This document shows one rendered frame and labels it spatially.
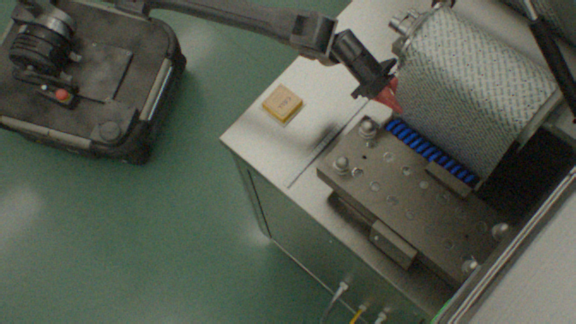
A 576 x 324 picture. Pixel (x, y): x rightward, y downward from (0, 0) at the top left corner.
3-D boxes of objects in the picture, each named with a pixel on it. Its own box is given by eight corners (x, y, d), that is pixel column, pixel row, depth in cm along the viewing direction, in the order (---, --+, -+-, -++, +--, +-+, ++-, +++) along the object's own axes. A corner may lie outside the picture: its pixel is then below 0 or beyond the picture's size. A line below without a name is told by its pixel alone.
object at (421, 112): (392, 114, 142) (401, 73, 125) (484, 182, 136) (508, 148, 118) (390, 116, 142) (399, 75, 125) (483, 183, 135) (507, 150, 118)
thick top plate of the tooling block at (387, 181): (363, 124, 146) (365, 113, 140) (520, 243, 135) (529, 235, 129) (316, 176, 142) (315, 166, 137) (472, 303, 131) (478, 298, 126)
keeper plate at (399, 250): (375, 232, 143) (378, 219, 133) (411, 263, 140) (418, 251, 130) (367, 241, 143) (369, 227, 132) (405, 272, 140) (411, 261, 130)
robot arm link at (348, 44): (331, 41, 128) (350, 21, 130) (318, 46, 135) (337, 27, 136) (354, 68, 130) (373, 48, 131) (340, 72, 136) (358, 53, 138)
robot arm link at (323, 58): (301, 51, 128) (314, 9, 128) (283, 59, 138) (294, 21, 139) (355, 73, 131) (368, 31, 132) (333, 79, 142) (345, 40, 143)
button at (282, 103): (281, 87, 158) (280, 81, 156) (303, 104, 156) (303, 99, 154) (261, 106, 157) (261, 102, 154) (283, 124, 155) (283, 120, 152)
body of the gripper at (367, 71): (354, 101, 137) (331, 75, 135) (386, 68, 139) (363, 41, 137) (369, 99, 130) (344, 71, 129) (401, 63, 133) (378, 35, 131)
